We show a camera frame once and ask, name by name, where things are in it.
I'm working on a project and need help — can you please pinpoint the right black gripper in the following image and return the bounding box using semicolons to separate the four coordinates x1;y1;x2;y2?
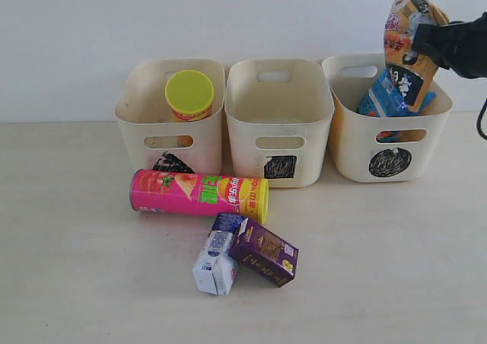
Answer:
412;12;486;79

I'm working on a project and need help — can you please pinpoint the orange noodle packet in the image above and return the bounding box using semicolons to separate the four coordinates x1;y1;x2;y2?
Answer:
384;0;450;113

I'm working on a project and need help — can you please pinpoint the blue noodle packet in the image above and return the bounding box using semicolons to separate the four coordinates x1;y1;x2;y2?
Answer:
356;66;436;117

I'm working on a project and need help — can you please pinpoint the yellow chip can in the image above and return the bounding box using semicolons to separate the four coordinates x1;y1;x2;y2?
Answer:
164;69;215;123

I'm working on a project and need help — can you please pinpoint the purple small carton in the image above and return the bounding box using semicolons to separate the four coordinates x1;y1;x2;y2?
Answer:
230;218;299;287

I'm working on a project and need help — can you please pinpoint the white blue milk carton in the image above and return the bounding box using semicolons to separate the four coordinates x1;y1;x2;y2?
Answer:
193;212;247;295

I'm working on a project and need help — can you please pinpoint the right cream plastic bin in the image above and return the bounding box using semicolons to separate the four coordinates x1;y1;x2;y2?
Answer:
322;53;453;183

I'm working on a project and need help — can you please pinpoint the cream plastic bin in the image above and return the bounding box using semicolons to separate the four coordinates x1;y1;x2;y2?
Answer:
115;59;225;174
322;53;453;183
224;59;334;188

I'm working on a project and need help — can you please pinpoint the middle cream plastic bin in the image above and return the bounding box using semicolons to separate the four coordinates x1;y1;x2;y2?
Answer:
224;59;334;188

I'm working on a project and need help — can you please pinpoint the pink chip can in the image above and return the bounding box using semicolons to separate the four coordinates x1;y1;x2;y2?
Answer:
129;170;269;224

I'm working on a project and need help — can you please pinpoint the left cream plastic bin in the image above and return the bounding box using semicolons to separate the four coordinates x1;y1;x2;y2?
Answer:
115;59;225;174

